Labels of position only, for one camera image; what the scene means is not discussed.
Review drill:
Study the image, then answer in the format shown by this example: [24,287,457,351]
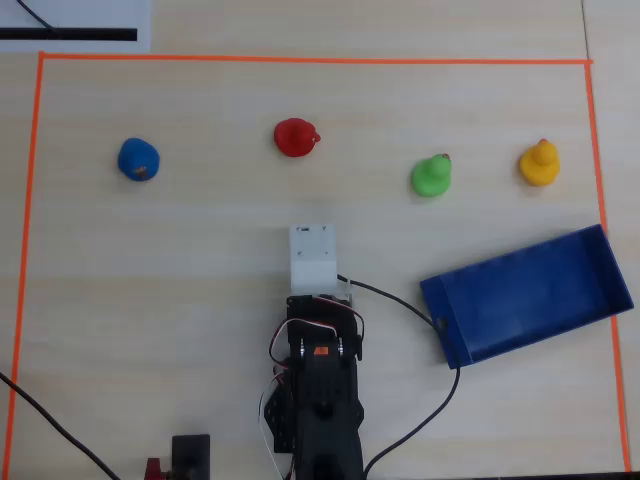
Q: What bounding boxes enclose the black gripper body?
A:
[285,293,365,334]

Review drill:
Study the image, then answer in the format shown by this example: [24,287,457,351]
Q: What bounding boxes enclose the blue rubber duck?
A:
[117,137,162,183]

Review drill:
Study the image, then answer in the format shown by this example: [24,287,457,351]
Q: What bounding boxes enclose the red rubber duck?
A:
[273,117,323,159]

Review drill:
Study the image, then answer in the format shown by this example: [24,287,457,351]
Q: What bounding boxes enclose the green rubber duck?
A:
[410,152,454,198]

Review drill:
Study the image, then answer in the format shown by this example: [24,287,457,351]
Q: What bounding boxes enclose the blue open plastic box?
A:
[419,223,636,371]

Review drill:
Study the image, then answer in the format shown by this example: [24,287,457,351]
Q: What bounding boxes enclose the yellow rubber duck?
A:
[518,138,561,188]

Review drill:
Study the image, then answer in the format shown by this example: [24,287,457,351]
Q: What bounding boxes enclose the black table clamp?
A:
[171,433,212,480]

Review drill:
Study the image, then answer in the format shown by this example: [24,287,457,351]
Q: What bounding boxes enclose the long orange tape strip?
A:
[38,51,594,67]

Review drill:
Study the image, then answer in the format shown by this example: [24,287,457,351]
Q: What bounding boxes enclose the black tape strip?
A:
[0,27,139,42]

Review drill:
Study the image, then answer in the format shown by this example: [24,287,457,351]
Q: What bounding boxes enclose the white paper sheet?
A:
[0,0,152,53]

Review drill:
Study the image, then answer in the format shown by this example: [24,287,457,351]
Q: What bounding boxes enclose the red white servo wires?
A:
[258,294,367,480]

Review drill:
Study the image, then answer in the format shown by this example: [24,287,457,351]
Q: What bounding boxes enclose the white camera housing box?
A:
[288,224,338,295]

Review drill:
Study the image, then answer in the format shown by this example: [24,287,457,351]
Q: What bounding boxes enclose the thick black camera cable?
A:
[336,273,462,477]

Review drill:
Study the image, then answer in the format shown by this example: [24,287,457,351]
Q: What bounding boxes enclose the black power cable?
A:
[0,371,122,480]

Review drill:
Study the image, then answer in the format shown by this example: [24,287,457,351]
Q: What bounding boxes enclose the thin black cable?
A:
[16,0,60,32]

